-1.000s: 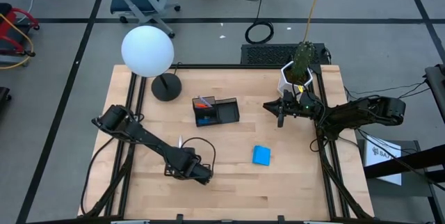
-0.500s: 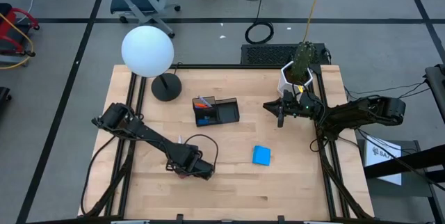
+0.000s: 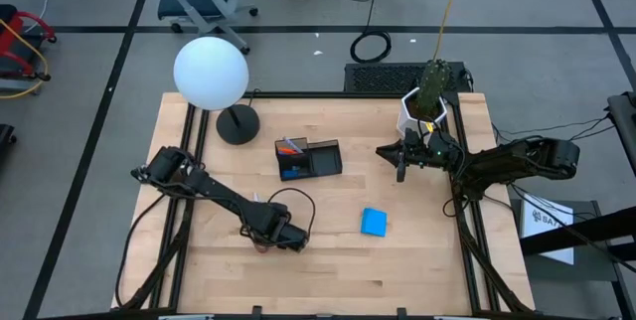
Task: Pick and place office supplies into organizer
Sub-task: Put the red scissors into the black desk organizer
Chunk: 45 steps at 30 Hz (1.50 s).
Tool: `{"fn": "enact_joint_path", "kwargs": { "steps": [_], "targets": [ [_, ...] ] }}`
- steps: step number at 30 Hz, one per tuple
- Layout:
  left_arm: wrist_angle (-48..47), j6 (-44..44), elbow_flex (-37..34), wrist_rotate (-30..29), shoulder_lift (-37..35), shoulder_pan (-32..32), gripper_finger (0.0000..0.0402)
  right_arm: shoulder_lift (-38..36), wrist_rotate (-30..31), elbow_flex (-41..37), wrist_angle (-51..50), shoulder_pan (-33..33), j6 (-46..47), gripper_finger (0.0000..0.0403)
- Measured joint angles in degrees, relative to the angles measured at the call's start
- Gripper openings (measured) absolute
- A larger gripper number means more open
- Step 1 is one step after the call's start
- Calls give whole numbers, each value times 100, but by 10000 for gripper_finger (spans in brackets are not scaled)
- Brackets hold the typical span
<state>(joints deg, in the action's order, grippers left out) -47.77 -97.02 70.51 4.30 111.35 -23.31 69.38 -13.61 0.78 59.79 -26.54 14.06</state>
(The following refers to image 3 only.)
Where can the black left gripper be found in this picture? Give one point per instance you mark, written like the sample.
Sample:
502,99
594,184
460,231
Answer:
280,228

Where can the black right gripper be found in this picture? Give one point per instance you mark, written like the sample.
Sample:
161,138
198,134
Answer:
427,153

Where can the blue eraser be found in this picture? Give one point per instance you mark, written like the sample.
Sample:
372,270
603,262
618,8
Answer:
290,173

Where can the black mesh desk organizer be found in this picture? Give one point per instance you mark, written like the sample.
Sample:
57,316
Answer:
323,158

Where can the blue sticky note pad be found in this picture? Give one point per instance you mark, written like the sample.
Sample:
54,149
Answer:
373,222

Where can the lavender ballpoint pen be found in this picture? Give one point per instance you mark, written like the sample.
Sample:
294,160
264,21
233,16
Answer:
294,146

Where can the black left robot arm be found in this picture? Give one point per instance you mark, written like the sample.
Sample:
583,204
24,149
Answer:
213,191

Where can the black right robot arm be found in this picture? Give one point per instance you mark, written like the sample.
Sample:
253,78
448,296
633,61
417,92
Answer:
517,161

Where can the white hexagonal plant pot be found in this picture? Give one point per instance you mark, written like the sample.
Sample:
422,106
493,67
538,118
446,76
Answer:
410,111

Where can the black perforated metal box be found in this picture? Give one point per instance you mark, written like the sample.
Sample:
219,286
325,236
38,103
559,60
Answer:
382,77

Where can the green cactus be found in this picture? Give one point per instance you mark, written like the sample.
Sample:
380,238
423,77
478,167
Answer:
433,86

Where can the white globe table lamp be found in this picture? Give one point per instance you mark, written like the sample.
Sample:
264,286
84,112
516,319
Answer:
210,73

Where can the white printed paper sheet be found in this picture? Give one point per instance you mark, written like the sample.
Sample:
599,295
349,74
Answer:
546,230

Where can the black metal beam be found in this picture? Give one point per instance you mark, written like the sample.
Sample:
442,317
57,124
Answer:
596,228

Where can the dark grey side stand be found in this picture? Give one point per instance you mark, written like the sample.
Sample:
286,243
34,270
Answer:
591,265

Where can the red and black cart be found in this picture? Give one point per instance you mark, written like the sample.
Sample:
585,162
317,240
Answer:
15,37

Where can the black aluminium table frame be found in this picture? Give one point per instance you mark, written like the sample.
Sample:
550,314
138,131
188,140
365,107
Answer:
323,95

